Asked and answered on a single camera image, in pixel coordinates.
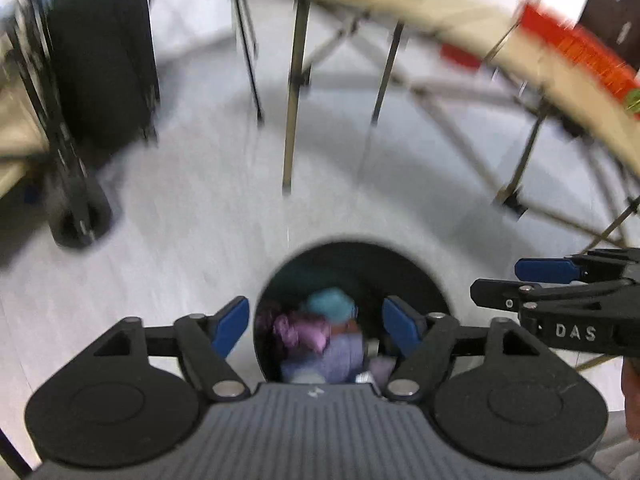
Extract black camera tripod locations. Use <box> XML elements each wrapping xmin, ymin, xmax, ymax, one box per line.
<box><xmin>231</xmin><ymin>0</ymin><xmax>265</xmax><ymax>127</ymax></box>

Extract tan folding slat table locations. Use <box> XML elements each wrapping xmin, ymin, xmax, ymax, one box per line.
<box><xmin>226</xmin><ymin>0</ymin><xmax>640</xmax><ymax>271</ymax></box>

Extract purple paper bag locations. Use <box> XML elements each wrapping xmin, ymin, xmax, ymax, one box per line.
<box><xmin>281</xmin><ymin>333</ymin><xmax>364</xmax><ymax>385</ymax></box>

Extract black trash bin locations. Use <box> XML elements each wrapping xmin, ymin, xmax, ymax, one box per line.
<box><xmin>254</xmin><ymin>240</ymin><xmax>450</xmax><ymax>382</ymax></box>

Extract light blue plush toy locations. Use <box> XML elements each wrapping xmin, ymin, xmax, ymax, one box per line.
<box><xmin>304</xmin><ymin>287</ymin><xmax>357</xmax><ymax>324</ymax></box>

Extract beige folding wagon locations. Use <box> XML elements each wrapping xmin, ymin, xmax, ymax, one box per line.
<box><xmin>1</xmin><ymin>0</ymin><xmax>113</xmax><ymax>250</ymax></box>

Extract red plastic bucket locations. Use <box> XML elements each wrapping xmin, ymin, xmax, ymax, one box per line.
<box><xmin>440</xmin><ymin>44</ymin><xmax>483</xmax><ymax>70</ymax></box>

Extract red cardboard box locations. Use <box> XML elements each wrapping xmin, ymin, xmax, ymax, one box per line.
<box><xmin>518</xmin><ymin>0</ymin><xmax>639</xmax><ymax>119</ymax></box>

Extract black suitcase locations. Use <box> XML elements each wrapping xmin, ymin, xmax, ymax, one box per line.
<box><xmin>46</xmin><ymin>0</ymin><xmax>160</xmax><ymax>148</ymax></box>

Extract pink foil wrapper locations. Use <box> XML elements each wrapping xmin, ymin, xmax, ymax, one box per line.
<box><xmin>272</xmin><ymin>311</ymin><xmax>331</xmax><ymax>354</ymax></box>

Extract person right hand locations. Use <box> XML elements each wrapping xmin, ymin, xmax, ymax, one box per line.
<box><xmin>620</xmin><ymin>359</ymin><xmax>640</xmax><ymax>440</ymax></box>

